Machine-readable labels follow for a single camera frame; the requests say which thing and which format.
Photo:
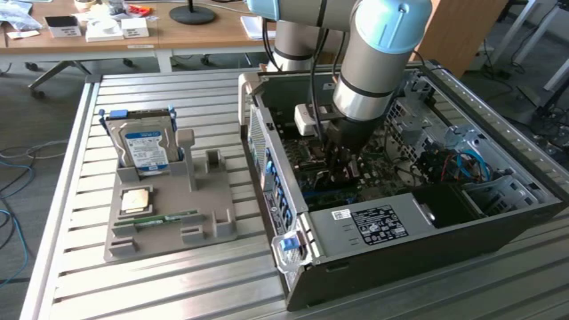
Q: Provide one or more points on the grey parts rack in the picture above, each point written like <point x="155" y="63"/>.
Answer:
<point x="182" y="206"/>

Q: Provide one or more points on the dark installed RAM stick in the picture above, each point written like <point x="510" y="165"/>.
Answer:
<point x="311" y="170"/>

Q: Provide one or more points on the metal disk bay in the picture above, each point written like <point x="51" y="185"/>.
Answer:
<point x="503" y="193"/>

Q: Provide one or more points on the black plastic shroud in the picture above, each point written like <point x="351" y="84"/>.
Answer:
<point x="445" y="206"/>

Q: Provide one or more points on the blue case latch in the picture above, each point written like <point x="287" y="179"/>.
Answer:
<point x="290" y="243"/>

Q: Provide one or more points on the perforated metal drive cage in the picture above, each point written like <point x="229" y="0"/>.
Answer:
<point x="414" y="130"/>

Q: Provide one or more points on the CPU socket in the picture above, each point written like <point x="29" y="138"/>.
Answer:
<point x="314" y="150"/>

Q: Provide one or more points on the white label card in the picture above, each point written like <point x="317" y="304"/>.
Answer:
<point x="22" y="34"/>

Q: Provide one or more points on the black green graphics card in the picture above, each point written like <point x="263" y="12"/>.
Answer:
<point x="322" y="181"/>

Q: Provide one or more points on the silver CPU chip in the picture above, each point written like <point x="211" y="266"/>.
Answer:
<point x="135" y="201"/>

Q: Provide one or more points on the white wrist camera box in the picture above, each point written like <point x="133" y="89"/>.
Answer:
<point x="307" y="120"/>

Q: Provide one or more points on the plain white box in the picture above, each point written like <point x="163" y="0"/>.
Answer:
<point x="135" y="28"/>

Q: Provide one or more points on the wooden desk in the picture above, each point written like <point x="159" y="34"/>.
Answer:
<point x="201" y="36"/>

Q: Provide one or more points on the clear plastic bag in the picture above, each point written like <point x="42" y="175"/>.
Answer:
<point x="18" y="15"/>

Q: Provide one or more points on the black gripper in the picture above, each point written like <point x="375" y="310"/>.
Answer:
<point x="357" y="133"/>

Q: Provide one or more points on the flat white box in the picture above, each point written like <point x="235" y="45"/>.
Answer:
<point x="105" y="31"/>

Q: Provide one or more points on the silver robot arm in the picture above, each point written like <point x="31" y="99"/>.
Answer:
<point x="378" y="50"/>

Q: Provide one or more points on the green motherboard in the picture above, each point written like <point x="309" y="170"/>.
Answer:
<point x="391" y="173"/>

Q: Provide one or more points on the white paper stack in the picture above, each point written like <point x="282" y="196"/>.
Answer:
<point x="253" y="30"/>

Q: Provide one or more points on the red plastic item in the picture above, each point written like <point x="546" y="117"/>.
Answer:
<point x="142" y="10"/>

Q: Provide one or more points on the blue expansion slot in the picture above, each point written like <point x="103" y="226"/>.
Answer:
<point x="330" y="195"/>

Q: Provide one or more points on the white desk frame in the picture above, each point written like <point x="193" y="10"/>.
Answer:
<point x="530" y="33"/>

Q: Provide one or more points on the metal fan grille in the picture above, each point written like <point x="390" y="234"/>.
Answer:
<point x="258" y="140"/>

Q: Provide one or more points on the black round lamp base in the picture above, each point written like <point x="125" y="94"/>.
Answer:
<point x="193" y="15"/>

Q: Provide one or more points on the white box black top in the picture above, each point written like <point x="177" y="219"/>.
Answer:
<point x="65" y="26"/>

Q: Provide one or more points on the green RAM stick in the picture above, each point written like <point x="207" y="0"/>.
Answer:
<point x="161" y="219"/>

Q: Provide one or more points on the beige tape roll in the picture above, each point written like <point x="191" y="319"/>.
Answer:
<point x="85" y="4"/>

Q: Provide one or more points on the grey power supply unit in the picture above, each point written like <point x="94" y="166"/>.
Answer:
<point x="338" y="233"/>

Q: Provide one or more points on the hard disk blue caddy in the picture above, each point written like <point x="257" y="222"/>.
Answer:
<point x="145" y="146"/>

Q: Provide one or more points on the black open PC case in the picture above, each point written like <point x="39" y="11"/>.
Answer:
<point x="401" y="266"/>

